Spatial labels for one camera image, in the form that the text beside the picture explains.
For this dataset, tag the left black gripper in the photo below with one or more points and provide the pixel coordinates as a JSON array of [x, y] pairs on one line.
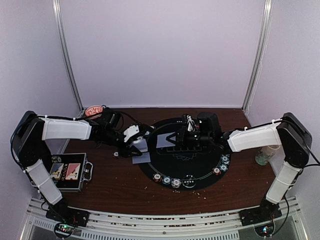
[[125, 150]]

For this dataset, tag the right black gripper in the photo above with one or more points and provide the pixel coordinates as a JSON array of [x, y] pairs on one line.
[[182, 139]]

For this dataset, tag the blue card deck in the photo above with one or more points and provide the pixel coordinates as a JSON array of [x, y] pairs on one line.
[[141, 145]]

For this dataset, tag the dealt blue card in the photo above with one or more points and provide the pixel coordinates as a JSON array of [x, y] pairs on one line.
[[162, 141], [142, 159]]

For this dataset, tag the blue white chips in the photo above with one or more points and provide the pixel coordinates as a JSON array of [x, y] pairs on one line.
[[225, 159], [176, 183]]

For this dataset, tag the green white chips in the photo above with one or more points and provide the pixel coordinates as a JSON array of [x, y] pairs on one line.
[[224, 167], [166, 180]]

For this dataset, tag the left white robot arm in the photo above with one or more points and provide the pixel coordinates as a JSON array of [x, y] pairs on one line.
[[29, 149]]

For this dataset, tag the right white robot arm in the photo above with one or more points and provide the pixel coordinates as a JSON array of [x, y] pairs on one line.
[[287, 132]]

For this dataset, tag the round black poker mat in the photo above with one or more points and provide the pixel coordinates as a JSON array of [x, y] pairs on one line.
[[177, 162]]

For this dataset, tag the red white patterned bowl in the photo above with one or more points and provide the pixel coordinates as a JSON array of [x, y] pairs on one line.
[[93, 110]]

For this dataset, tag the red card box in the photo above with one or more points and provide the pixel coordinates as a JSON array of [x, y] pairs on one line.
[[72, 173]]

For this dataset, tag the aluminium poker case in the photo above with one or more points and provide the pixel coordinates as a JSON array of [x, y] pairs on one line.
[[85, 173]]

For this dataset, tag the white green paper cup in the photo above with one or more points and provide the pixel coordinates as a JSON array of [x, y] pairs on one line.
[[265, 154]]

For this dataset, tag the chips in case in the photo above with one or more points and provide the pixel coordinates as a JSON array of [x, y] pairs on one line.
[[56, 159]]

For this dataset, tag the yellow blue card box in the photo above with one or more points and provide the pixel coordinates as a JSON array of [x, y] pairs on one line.
[[56, 171]]

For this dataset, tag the aluminium front rail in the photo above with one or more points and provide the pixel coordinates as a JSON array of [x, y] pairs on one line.
[[225, 225]]

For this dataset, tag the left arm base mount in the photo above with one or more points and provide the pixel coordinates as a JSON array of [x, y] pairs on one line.
[[71, 216]]

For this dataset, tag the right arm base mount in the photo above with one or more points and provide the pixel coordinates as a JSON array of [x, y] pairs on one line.
[[256, 215]]

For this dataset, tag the left aluminium frame post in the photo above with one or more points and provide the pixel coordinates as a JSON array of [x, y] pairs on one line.
[[65, 53]]

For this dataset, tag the aluminium frame post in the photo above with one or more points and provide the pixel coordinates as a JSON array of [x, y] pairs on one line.
[[260, 50], [65, 53]]

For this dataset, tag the right aluminium frame post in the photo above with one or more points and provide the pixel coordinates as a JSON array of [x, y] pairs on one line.
[[260, 50]]

